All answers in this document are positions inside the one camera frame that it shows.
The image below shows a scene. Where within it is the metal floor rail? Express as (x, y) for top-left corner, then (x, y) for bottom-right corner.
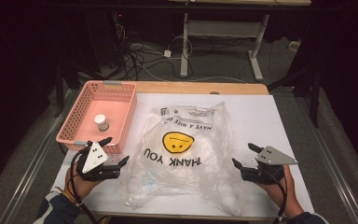
(0, 90), (76, 224)
(295, 96), (358, 224)

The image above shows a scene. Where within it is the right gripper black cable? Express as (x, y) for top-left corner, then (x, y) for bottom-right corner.
(262, 169), (289, 224)

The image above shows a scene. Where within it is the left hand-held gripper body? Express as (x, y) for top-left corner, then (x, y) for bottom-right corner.
(76, 141), (121, 182)

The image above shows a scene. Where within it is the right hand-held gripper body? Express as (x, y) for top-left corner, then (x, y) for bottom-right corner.
(241, 146), (298, 185)

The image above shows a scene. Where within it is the clear plastic smiley bag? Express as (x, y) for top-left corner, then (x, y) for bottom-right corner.
(117, 101), (244, 217)

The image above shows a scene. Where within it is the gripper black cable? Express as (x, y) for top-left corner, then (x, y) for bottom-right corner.
(262, 169), (289, 224)
(69, 146), (98, 224)

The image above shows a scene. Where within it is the pink perforated plastic basket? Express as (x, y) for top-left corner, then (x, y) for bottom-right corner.
(55, 79), (138, 156)

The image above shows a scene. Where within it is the white sheet table cover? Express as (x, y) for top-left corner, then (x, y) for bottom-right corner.
(50, 92), (315, 219)

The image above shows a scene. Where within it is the person's left hand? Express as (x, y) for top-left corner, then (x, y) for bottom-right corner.
(64, 162), (102, 200)

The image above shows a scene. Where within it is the bundle of floor cables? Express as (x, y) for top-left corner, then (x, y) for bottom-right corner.
(113, 22), (195, 82)

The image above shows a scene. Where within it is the black metal stand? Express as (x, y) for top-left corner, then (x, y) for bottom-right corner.
(268, 62), (323, 129)
(54, 59), (85, 119)

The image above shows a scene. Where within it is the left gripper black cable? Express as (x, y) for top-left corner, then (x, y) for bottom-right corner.
(69, 146), (98, 224)

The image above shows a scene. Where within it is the white power strip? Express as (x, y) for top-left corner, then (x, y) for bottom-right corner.
(288, 40), (302, 52)

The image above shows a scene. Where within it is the white metal desk frame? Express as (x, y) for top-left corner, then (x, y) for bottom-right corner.
(167, 0), (312, 82)

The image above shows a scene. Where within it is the person's right hand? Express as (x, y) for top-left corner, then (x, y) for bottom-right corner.
(257, 165), (296, 209)

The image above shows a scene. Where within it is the small white-lidded jar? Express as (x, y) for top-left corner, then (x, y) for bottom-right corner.
(93, 114), (110, 132)

